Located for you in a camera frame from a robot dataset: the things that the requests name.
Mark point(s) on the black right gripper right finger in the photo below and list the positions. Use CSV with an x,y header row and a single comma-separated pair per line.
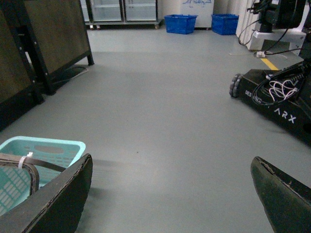
x,y
286,201

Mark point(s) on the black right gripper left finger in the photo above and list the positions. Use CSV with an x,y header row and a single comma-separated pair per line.
x,y
55,208

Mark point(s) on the light teal plastic basket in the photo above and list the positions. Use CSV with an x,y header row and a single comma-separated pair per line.
x,y
15,183

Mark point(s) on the black ARX robot base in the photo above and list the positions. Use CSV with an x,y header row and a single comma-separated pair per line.
x,y
283,97

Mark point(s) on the white zip tie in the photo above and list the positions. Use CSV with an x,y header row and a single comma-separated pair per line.
x,y
23,158

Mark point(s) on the white power strip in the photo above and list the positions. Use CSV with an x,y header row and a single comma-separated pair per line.
x,y
260,54

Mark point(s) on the dark wooden display stand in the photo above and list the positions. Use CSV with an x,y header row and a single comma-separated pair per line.
x,y
39,40

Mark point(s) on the blue plastic crate right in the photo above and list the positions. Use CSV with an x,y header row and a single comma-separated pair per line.
x,y
224,24

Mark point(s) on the blue plastic crate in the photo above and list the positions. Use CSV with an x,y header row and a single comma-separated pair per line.
x,y
180,24
224,24

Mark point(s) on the glass door refrigerator cabinet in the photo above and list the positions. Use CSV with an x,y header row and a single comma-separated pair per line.
x,y
99,13

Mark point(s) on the blue plastic crate left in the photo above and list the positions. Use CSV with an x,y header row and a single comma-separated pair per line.
x,y
180,24

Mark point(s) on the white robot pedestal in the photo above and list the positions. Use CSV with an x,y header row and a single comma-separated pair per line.
x,y
275,20

